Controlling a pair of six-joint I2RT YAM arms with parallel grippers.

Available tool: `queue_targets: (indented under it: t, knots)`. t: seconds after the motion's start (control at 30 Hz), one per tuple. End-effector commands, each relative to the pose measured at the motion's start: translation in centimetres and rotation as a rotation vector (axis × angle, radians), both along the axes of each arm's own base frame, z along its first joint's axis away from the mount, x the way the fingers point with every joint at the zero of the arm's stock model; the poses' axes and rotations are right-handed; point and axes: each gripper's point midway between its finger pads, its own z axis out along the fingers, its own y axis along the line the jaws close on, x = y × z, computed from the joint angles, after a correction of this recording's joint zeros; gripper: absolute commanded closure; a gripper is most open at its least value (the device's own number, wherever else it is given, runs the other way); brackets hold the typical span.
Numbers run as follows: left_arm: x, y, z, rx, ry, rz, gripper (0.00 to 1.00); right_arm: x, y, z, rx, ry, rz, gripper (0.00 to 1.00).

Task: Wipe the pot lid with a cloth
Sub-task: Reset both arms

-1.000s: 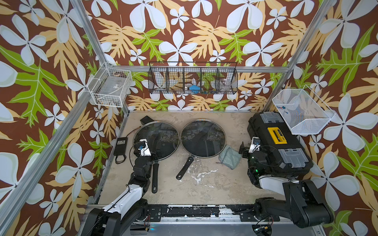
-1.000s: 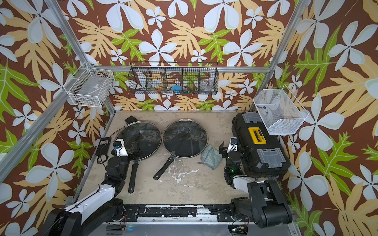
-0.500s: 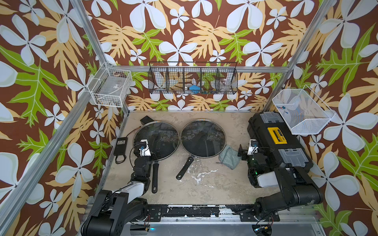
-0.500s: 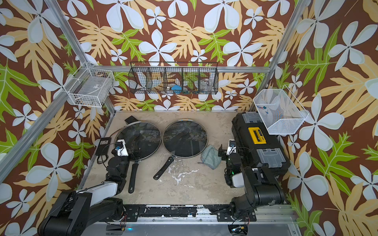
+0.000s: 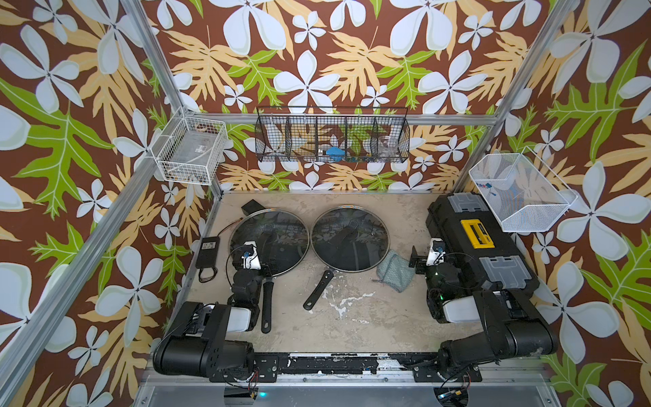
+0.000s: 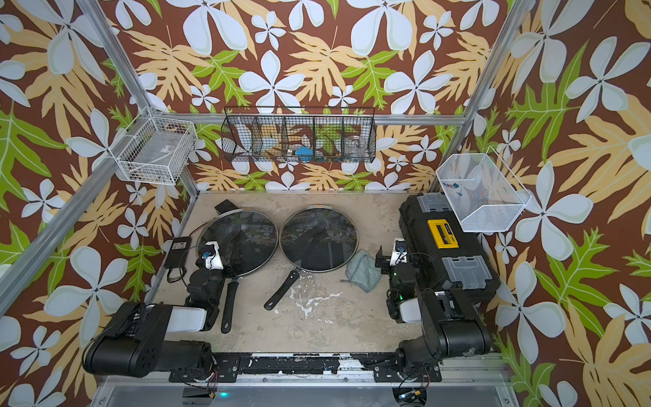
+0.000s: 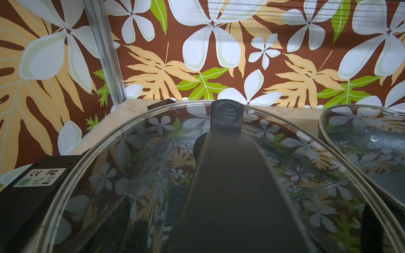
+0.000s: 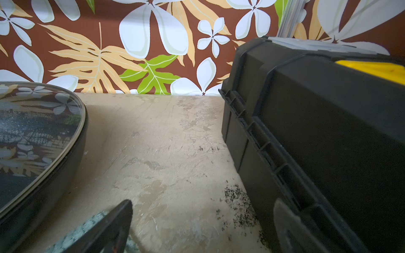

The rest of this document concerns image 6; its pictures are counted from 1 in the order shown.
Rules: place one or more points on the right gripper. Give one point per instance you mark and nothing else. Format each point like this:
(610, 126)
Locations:
(385, 270)

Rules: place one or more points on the glass pot lid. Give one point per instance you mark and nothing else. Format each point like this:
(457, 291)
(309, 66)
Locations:
(239, 239)
(319, 238)

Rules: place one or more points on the green microfibre cloth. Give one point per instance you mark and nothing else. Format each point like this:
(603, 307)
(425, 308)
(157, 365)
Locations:
(362, 272)

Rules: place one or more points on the small pan with lid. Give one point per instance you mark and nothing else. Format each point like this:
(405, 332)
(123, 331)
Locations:
(282, 290)

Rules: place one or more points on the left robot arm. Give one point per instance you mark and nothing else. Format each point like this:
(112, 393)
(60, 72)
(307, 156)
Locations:
(133, 344)

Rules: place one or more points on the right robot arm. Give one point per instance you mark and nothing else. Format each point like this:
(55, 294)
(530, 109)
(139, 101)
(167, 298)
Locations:
(450, 324)

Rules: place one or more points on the large black frying pan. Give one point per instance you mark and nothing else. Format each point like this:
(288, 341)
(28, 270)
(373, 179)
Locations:
(230, 305)

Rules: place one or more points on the black yellow toolbox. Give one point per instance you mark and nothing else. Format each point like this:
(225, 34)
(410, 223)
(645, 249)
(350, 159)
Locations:
(446, 255)

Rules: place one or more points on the white mesh basket right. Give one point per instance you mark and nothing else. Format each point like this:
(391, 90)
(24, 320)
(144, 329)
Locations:
(485, 195)

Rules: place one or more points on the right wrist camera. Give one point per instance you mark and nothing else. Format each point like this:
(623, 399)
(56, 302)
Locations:
(399, 252)

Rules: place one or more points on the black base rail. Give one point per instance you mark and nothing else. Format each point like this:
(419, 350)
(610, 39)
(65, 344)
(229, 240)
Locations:
(381, 367)

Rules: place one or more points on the white wire basket left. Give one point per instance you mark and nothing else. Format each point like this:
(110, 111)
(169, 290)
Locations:
(154, 148)

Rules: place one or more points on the black wire basket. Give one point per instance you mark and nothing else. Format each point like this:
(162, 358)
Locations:
(305, 135)

